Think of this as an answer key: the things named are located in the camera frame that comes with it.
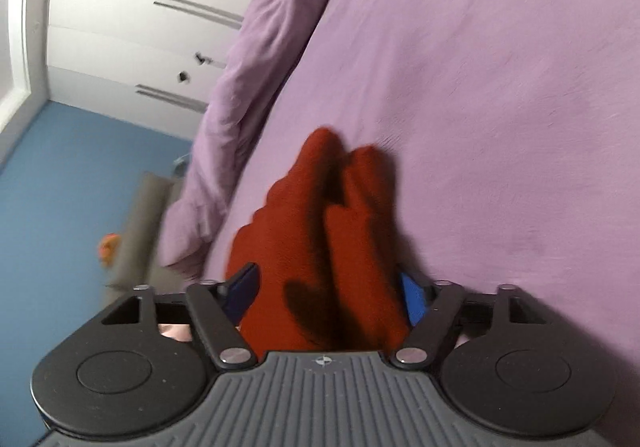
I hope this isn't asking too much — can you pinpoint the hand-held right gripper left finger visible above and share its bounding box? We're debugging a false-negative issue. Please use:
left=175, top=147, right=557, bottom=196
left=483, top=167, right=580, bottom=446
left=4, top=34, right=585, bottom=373
left=101, top=263, right=261, bottom=370

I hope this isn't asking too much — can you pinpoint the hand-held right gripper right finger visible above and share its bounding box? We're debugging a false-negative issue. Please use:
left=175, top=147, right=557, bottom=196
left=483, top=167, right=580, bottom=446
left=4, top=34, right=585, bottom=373
left=390, top=272, right=551, bottom=370

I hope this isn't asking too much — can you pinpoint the red knitted garment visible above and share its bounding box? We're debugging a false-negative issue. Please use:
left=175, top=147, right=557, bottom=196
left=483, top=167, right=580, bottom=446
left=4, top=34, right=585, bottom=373
left=225, top=127, right=417, bottom=359

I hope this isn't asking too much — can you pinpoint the grey headboard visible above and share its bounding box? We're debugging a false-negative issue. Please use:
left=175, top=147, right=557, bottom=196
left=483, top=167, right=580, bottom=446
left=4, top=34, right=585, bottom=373
left=104, top=171, right=202, bottom=299

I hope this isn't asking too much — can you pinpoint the orange toy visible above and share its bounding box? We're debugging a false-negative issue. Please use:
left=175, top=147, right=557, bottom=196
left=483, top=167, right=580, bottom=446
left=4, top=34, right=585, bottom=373
left=97, top=233, right=122, bottom=269

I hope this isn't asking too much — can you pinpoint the purple bed sheet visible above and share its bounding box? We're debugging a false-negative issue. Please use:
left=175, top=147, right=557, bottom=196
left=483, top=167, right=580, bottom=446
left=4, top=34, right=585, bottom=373
left=202, top=0, right=640, bottom=345

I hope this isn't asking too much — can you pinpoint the purple duvet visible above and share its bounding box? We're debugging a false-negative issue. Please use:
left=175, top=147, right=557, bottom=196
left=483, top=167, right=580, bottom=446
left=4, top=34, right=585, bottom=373
left=160, top=0, right=383, bottom=274

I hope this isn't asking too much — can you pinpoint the white wardrobe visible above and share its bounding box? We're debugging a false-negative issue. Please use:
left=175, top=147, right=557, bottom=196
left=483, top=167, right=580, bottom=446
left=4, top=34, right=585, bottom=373
left=30, top=0, right=283, bottom=129

